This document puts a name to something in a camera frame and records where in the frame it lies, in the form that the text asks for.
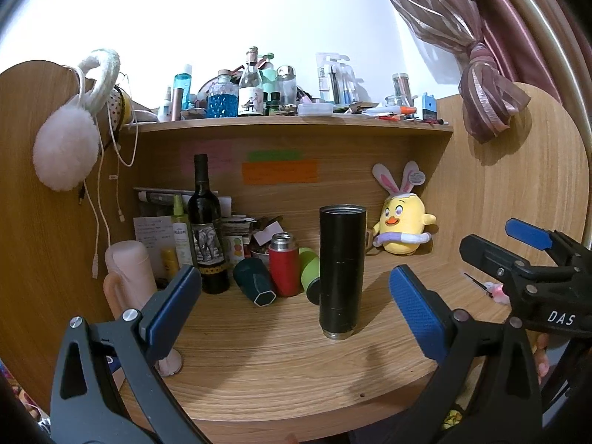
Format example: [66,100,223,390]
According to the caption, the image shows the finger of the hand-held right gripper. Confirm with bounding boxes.
[459,234,529,295]
[505,218,592,270]

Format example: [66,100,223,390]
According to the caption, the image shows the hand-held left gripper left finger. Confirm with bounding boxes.
[48,265,213,444]

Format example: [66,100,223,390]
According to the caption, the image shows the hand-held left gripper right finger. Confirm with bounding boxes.
[388,265,544,444]

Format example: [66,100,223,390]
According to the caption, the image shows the tall black cup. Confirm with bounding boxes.
[319,204,368,341]

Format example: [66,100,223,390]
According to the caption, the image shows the dark green hexagonal cup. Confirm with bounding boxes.
[232,258,278,309]

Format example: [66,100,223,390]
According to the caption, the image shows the lime green cup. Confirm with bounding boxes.
[298,246,322,305]

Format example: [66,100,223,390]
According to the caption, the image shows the person's right hand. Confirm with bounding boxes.
[532,332,552,386]

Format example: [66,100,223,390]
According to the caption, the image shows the black pen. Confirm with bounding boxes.
[463,271,494,296]

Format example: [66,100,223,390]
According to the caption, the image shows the small yellow bottle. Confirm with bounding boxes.
[160,248,181,284]

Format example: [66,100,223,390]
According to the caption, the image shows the pink mug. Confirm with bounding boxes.
[104,240,184,377]

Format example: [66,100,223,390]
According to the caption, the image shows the green spray bottle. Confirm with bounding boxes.
[171,194,194,270]

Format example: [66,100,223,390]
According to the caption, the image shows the white paper sheet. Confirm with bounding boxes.
[133,215,175,265]

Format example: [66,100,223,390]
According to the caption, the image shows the dark wine bottle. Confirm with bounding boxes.
[187,154,231,295]

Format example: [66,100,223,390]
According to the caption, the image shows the box with coloured dots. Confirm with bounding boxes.
[226,235,246,270]

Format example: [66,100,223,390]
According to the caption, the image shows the yellow chick plush toy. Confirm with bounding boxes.
[372,160,438,256]

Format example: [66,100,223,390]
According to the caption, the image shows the pile of cards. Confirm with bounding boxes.
[219,215,283,247]

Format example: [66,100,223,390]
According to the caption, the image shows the rolled white paper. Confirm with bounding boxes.
[132,187,232,210]

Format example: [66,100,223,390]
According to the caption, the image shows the red thermos bottle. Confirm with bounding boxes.
[268,232,303,298]

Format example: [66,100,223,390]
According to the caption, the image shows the pink sticky note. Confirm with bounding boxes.
[194,141,235,173]

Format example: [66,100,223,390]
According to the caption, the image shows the orange sticky note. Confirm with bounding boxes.
[241,159,320,185]

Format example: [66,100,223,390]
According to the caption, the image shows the orange marker pen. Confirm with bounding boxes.
[369,105,417,117]

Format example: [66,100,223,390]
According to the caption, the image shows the printed cloth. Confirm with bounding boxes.
[0,360,53,444]

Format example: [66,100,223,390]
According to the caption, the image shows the green sticky note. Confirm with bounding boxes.
[246,149,302,162]

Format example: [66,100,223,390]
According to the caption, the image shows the white fluffy earmuffs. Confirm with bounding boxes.
[32,48,122,192]

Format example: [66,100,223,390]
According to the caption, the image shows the clear glass jar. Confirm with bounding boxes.
[391,73,413,107]

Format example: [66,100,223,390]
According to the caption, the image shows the polka dot headband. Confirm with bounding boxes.
[110,87,136,131]

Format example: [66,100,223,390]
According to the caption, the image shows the glass bottle of blue beads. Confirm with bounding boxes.
[206,69,239,119]

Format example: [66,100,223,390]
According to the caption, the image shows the pink curtain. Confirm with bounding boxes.
[367,0,592,144]

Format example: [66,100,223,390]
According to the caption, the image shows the wooden shelf board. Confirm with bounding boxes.
[119,115,455,136]

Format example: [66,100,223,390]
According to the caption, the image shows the blue liquid spray bottle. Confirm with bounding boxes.
[173,64,194,112]

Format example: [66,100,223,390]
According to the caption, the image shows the white plastic box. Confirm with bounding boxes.
[297,102,334,118]

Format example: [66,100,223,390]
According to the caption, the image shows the clear labelled glass bottle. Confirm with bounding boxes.
[237,46,265,118]

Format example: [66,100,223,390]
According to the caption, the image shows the packaged toothbrush set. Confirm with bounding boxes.
[315,52,360,105]

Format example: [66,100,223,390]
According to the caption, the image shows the green pump bottle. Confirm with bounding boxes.
[258,53,279,103]

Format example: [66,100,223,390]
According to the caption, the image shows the clear bottle silver cap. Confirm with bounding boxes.
[276,65,297,107]

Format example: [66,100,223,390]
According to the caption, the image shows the white charging cable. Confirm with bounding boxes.
[73,67,140,280]

